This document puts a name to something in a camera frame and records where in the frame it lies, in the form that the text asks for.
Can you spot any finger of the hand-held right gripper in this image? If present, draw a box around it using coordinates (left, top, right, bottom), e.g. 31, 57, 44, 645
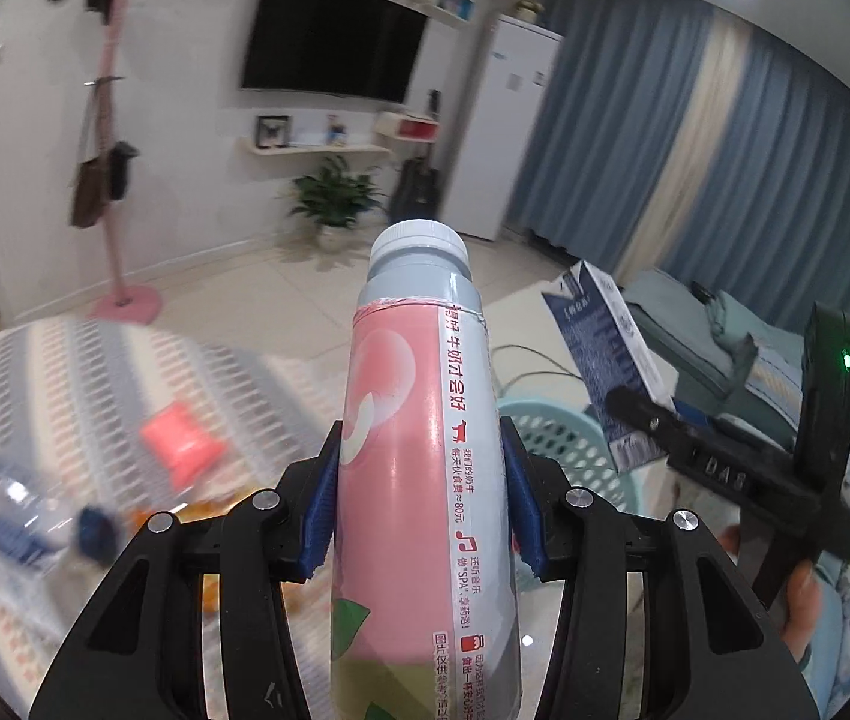
603, 385, 688, 460

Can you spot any grey green sofa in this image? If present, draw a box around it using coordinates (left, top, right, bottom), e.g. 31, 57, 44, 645
620, 270, 850, 452

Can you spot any low white wall shelf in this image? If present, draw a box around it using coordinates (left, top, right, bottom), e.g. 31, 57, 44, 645
237, 139, 397, 161

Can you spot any blue curtain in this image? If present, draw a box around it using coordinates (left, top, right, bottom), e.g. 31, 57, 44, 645
665, 22, 850, 422
507, 0, 726, 272

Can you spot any brown shoulder bag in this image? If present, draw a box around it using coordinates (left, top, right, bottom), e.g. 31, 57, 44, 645
68, 157, 108, 230

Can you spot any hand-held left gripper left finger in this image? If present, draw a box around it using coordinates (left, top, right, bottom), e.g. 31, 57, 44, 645
29, 420, 343, 720

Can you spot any clear bottle with blue label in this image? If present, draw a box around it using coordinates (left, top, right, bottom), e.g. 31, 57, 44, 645
0, 446, 123, 568

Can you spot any red orange plastic wrapper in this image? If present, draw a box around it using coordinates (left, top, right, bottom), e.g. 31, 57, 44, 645
138, 401, 228, 489

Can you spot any black acoustic guitar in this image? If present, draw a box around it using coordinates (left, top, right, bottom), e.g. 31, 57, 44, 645
391, 90, 443, 221

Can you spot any orange snack wrapper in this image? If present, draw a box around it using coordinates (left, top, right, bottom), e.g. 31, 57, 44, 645
132, 491, 298, 617

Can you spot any cream curtain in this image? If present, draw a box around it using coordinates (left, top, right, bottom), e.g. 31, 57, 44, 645
620, 15, 753, 287

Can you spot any framed butterfly picture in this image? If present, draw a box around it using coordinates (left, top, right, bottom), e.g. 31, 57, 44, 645
256, 114, 293, 150

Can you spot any folded teal blanket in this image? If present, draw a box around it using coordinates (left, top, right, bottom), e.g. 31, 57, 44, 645
701, 285, 765, 392

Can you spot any pink bottle with white cap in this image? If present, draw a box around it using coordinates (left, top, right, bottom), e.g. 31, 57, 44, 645
327, 219, 524, 720

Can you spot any black flat television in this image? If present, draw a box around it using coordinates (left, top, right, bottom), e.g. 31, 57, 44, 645
239, 0, 430, 105

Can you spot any white pink wall box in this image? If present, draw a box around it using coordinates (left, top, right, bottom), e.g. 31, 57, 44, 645
376, 111, 443, 146

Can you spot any green potted plant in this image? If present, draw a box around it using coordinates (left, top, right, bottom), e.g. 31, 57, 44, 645
291, 156, 389, 253

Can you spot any small black bag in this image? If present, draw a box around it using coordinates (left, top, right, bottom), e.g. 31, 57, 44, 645
106, 141, 138, 203

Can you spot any light blue plastic basket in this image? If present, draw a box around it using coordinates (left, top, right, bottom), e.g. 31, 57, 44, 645
495, 397, 670, 541

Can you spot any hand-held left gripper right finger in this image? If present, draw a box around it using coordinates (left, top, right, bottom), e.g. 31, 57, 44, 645
500, 420, 820, 720

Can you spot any blue white milk carton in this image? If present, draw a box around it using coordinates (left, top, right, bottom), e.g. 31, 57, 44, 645
540, 259, 678, 476

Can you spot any person's right hand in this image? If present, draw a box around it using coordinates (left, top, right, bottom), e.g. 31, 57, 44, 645
720, 526, 825, 672

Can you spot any white refrigerator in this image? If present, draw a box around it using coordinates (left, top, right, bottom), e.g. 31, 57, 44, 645
435, 13, 567, 243

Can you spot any pink wooden coat rack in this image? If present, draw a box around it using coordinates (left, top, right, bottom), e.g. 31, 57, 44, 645
87, 0, 164, 328

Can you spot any white coffee table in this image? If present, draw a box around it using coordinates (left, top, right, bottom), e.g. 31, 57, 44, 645
495, 315, 607, 421

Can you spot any black cable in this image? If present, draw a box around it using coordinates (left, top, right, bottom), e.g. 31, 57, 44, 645
495, 345, 585, 398

